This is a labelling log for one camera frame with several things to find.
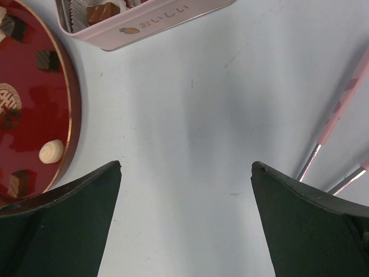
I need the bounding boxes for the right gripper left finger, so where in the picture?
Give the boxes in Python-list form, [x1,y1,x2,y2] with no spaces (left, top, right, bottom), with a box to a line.
[1,160,122,276]

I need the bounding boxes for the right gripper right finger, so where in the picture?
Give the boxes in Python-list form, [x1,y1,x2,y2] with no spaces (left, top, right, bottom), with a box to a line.
[251,162,368,276]

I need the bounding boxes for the red round plate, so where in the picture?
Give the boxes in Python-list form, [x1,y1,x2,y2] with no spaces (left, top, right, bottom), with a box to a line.
[1,1,81,206]

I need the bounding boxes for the pink cat paw tongs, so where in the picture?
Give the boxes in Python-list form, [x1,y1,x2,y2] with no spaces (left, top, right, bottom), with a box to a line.
[296,48,368,195]

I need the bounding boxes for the metal tin box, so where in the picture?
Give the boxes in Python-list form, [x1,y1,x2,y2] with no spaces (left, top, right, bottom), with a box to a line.
[55,1,233,51]

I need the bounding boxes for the brown rectangular chocolate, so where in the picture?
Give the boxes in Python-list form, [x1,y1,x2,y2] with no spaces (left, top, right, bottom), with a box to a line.
[86,2,121,26]

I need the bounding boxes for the brown layered chocolate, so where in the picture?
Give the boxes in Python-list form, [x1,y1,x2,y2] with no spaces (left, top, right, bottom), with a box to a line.
[7,170,36,198]

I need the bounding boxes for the white oval chocolate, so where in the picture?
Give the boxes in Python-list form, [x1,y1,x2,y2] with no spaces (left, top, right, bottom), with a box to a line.
[39,140,64,164]

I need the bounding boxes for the dark chocolate piece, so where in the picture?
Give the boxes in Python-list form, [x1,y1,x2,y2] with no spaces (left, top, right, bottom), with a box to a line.
[36,50,60,73]

